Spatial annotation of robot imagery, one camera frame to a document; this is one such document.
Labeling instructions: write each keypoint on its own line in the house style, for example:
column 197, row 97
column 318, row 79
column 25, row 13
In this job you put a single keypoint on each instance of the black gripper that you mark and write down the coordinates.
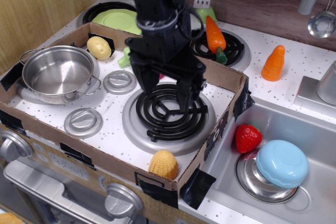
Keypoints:
column 164, row 48

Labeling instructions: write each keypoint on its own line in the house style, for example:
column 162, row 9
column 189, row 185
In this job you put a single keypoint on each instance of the green toy broccoli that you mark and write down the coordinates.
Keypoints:
column 125, row 60

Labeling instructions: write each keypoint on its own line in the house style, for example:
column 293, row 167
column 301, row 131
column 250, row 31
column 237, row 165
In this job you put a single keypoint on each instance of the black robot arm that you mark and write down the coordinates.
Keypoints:
column 160, row 9

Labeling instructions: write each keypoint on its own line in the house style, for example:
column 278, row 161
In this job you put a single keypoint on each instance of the steel cooking pot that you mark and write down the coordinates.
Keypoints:
column 59, row 74

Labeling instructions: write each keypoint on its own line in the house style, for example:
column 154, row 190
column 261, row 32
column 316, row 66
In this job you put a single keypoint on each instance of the front right black burner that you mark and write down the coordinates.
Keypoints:
column 154, row 121

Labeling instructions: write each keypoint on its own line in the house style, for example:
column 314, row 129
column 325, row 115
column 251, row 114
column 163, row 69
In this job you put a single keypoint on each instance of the black burner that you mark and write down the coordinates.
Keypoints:
column 154, row 121
column 88, row 15
column 237, row 51

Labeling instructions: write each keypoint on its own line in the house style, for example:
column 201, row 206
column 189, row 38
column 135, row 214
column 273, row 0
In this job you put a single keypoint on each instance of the upper silver stove knob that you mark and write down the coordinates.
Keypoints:
column 119, row 82

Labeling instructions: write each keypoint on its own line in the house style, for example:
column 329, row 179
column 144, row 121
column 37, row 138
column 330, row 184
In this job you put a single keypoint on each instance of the silver stove knob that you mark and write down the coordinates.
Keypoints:
column 83, row 123
column 119, row 82

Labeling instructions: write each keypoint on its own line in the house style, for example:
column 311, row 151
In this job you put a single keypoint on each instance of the orange toy carrot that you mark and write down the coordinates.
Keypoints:
column 216, row 40

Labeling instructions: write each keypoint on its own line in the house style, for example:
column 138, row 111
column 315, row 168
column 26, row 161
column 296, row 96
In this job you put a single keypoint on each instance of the back right black burner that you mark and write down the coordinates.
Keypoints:
column 237, row 51

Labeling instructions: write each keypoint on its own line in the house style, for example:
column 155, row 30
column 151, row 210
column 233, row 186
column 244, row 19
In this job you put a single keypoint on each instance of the green plastic plate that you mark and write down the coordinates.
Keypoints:
column 120, row 19

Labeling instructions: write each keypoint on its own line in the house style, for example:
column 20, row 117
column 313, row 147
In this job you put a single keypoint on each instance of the green toy pear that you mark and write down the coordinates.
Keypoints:
column 204, row 12

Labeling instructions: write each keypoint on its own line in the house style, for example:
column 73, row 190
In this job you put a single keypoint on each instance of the yellow toy potato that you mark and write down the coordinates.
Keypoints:
column 99, row 48

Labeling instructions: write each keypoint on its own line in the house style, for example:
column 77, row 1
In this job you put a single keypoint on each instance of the yellow toy corn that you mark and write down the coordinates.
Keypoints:
column 164, row 164

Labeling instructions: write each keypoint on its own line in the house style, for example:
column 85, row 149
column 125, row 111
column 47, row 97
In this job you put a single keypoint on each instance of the lower silver stove knob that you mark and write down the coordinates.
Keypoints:
column 83, row 123

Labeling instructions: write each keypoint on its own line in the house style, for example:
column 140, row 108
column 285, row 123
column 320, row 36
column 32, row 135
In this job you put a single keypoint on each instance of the red toy strawberry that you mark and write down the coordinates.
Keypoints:
column 247, row 138

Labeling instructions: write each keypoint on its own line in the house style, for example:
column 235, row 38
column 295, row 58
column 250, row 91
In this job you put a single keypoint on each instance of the back left black burner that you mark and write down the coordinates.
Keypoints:
column 88, row 15

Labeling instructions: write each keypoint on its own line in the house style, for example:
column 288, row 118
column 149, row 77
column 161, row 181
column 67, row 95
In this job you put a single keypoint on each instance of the orange toy cone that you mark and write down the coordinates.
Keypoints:
column 273, row 67

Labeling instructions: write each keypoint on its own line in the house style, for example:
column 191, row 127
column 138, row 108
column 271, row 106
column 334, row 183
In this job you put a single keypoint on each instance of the cardboard fence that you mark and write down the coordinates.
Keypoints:
column 192, row 185

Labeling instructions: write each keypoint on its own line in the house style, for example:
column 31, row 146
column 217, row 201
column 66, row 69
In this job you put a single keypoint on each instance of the steel bowl in sink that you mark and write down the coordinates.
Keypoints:
column 256, row 185

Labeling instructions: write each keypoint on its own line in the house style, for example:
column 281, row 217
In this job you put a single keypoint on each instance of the right front oven knob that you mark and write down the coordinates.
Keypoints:
column 121, row 201

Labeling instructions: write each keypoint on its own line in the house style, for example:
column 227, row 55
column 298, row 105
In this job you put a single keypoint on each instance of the oven knob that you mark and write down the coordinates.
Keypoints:
column 14, row 147
column 121, row 201

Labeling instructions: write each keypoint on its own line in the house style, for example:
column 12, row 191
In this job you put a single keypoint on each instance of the light blue plastic bowl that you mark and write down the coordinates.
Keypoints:
column 282, row 163

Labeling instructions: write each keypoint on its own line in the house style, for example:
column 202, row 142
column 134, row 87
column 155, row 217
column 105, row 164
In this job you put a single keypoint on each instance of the hanging steel ladle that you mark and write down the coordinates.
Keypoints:
column 322, row 24

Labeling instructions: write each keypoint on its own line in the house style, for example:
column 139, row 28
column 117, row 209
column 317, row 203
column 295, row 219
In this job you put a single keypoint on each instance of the left front oven knob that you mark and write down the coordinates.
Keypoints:
column 14, row 147

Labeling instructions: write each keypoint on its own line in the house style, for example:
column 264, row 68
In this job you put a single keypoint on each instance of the steel sink basin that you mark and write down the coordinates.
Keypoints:
column 314, row 201

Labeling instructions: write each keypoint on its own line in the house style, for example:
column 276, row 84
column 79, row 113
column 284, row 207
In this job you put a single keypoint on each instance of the orange object bottom left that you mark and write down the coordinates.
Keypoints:
column 9, row 218

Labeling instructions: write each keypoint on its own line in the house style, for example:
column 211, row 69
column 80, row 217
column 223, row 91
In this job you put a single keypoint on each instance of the oven door handle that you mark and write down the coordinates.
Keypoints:
column 48, row 190

